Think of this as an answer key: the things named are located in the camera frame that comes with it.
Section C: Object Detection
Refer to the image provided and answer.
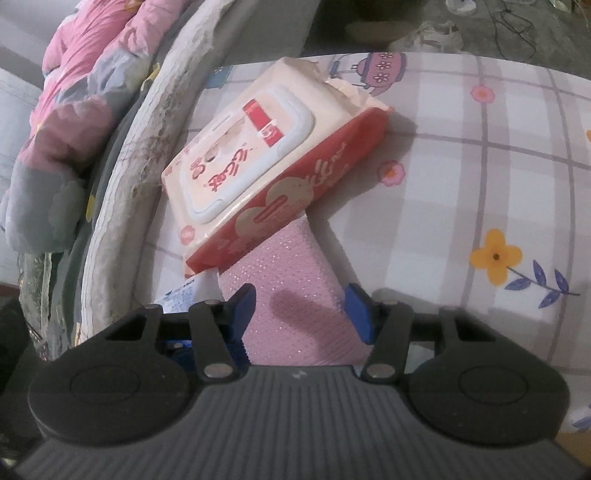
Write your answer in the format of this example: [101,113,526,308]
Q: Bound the grey bed sheet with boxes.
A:
[16,106,153,365]

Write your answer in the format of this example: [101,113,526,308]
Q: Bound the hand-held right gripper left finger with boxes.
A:
[99,282,257,384]

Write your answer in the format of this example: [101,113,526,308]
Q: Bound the pink grey patchwork quilt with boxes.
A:
[0,0,163,252]

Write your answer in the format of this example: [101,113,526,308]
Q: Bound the black cable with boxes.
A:
[487,0,557,52]

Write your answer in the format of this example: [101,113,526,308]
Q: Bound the pink textured cloth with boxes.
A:
[217,213,371,367]

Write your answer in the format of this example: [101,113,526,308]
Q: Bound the plaid flower print bed sheet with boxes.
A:
[152,51,591,435]

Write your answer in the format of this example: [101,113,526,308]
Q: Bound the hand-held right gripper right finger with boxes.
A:
[344,282,498,384]

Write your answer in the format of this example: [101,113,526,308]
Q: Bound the red cream wet wipes pack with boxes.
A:
[161,56,394,279]

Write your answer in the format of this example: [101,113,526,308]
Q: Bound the white fuzzy mattress pad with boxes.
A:
[76,0,315,344]

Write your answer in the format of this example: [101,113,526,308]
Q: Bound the blue white tissue pack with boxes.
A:
[154,272,223,365]

